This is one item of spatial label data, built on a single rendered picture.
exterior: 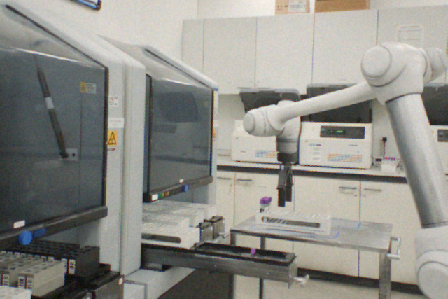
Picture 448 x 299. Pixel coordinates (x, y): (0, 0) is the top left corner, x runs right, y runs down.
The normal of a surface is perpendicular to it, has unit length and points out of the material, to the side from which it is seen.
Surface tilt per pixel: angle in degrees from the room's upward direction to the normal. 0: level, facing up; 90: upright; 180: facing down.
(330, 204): 90
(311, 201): 90
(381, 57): 86
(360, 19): 90
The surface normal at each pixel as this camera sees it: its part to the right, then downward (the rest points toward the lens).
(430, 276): -0.69, 0.10
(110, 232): 0.94, 0.04
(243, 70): -0.33, 0.01
